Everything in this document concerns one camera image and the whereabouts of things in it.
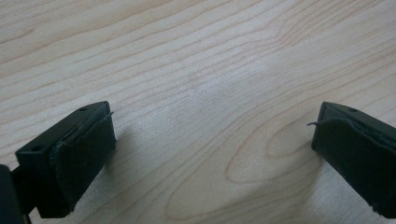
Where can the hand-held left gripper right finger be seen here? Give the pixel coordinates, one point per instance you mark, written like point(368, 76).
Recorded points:
point(358, 149)

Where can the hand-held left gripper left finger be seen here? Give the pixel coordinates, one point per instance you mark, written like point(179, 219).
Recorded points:
point(67, 158)

